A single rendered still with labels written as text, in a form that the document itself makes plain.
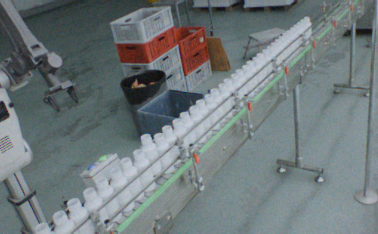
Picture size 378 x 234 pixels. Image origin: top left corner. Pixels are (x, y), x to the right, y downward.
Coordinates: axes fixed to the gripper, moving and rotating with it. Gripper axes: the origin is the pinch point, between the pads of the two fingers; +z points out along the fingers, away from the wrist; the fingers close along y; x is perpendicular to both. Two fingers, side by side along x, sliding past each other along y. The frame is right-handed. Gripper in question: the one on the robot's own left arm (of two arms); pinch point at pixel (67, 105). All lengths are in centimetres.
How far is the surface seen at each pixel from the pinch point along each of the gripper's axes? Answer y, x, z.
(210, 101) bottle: 42, -34, 29
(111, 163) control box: -7.2, -16.8, 28.9
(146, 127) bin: 55, 30, 28
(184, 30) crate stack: 315, 171, -42
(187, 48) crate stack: 273, 147, -16
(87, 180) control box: -16.8, -12.1, 29.6
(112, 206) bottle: -23, -27, 40
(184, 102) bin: 85, 21, 28
